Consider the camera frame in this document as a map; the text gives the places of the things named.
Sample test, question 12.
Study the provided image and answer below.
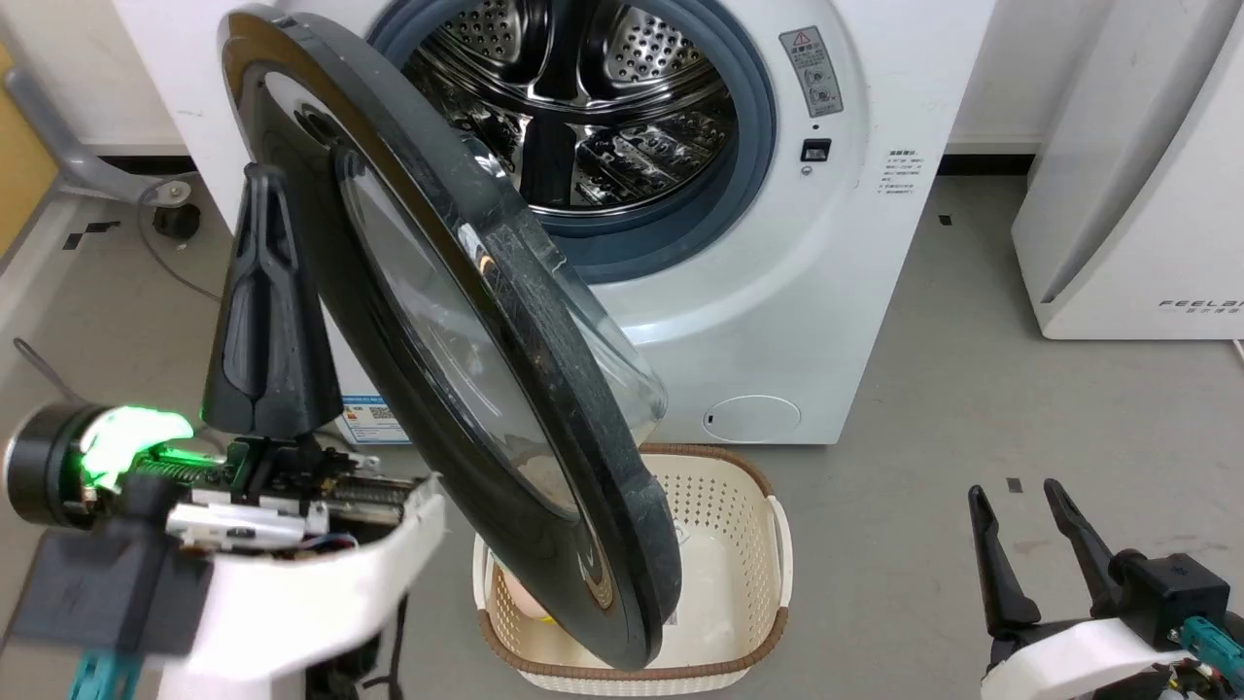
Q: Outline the grey chair leg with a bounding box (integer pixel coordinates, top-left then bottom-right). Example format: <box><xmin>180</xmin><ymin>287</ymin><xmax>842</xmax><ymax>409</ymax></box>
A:
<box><xmin>0</xmin><ymin>68</ymin><xmax>195</xmax><ymax>205</ymax></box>

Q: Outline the black round washing machine door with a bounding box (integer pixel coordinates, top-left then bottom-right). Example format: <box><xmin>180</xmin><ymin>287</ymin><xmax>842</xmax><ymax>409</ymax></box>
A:
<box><xmin>219</xmin><ymin>5</ymin><xmax>684</xmax><ymax>672</ymax></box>

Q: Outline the white floor-standing appliance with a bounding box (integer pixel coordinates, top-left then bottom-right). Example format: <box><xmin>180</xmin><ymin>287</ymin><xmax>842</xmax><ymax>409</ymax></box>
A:
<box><xmin>1011</xmin><ymin>0</ymin><xmax>1244</xmax><ymax>341</ymax></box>

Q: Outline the black chair caster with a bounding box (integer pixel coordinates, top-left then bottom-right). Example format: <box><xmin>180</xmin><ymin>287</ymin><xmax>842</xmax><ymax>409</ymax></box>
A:
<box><xmin>154</xmin><ymin>202</ymin><xmax>202</xmax><ymax>241</ymax></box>

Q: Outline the cream laundry basket brown trim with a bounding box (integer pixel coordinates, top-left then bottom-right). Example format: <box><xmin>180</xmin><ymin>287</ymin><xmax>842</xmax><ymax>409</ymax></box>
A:
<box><xmin>473</xmin><ymin>442</ymin><xmax>793</xmax><ymax>696</ymax></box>

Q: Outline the blue white energy label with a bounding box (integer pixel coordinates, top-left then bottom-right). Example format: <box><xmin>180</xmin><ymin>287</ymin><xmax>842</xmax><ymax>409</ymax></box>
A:
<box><xmin>340</xmin><ymin>394</ymin><xmax>411</xmax><ymax>445</ymax></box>

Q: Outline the grey warning sticker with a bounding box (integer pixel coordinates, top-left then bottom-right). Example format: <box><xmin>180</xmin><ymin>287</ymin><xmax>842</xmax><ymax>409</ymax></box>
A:
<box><xmin>779</xmin><ymin>26</ymin><xmax>845</xmax><ymax>120</ymax></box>

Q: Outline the yellow wooden panel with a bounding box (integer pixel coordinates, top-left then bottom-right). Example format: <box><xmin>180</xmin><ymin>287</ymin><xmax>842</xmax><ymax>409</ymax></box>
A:
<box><xmin>0</xmin><ymin>44</ymin><xmax>59</xmax><ymax>259</ymax></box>

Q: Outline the peach item in basket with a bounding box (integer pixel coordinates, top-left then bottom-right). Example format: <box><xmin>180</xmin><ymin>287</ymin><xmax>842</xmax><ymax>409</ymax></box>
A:
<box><xmin>498</xmin><ymin>567</ymin><xmax>555</xmax><ymax>623</ymax></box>

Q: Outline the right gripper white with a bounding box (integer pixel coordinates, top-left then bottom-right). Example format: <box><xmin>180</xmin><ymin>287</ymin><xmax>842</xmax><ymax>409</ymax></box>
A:
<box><xmin>968</xmin><ymin>477</ymin><xmax>1211</xmax><ymax>700</ymax></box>

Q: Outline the white front-load washing machine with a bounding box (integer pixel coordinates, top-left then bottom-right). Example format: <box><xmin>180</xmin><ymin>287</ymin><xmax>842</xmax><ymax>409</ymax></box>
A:
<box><xmin>112</xmin><ymin>0</ymin><xmax>997</xmax><ymax>448</ymax></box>

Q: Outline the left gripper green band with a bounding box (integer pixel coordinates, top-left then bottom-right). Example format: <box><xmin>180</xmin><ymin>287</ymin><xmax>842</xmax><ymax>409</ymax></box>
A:
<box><xmin>83</xmin><ymin>165</ymin><xmax>448</xmax><ymax>677</ymax></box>

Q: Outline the thin grey floor cable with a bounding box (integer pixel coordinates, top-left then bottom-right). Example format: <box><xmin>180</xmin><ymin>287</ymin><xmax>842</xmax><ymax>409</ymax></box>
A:
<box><xmin>136</xmin><ymin>180</ymin><xmax>229</xmax><ymax>302</ymax></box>

